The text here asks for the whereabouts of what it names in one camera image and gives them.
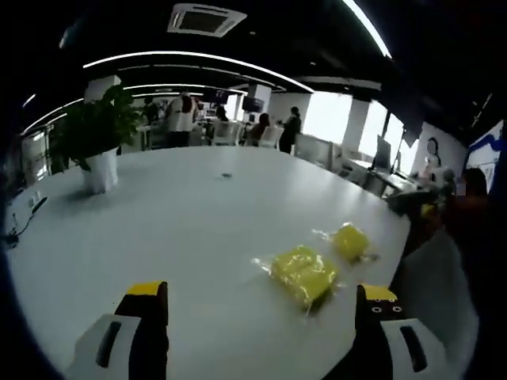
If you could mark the curved ceiling light strip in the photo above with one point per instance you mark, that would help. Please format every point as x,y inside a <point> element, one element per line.
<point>190,54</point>

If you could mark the rectangular yellow silicone block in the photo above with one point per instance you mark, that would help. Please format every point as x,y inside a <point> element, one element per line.
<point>303,275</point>

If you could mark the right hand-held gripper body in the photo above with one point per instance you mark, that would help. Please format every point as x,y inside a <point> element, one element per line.
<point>444,180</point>

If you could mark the white plant pot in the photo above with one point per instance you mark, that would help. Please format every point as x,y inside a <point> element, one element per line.
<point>101,174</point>

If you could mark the dark hanging monitor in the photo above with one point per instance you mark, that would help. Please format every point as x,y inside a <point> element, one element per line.
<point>253,103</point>

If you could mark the round yellow sponge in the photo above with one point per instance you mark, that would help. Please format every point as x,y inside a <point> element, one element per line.
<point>350,242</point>

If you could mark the person's dark top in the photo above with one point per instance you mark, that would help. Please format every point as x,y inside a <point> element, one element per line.
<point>475,229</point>

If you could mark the ceiling air conditioner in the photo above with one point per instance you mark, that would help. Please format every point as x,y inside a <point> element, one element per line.
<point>206,20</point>

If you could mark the white office chair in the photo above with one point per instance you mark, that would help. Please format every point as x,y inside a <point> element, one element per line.
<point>226,134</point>

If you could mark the blue white wall banner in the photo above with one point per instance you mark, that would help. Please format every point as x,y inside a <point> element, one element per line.
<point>485,150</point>

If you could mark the green potted plant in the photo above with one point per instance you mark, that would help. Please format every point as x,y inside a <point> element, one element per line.
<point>97,126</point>

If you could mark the straight ceiling light strip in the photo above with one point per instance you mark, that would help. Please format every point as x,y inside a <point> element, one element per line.
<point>368,27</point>

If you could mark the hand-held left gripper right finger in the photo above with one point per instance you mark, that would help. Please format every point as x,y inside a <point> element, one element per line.
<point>372,340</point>

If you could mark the person's head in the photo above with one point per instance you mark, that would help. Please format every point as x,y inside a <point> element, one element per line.
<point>477,180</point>

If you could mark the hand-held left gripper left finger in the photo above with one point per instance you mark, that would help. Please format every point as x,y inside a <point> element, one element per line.
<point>146,336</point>

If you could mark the dark desk monitor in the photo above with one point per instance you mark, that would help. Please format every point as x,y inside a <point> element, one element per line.
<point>383,152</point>

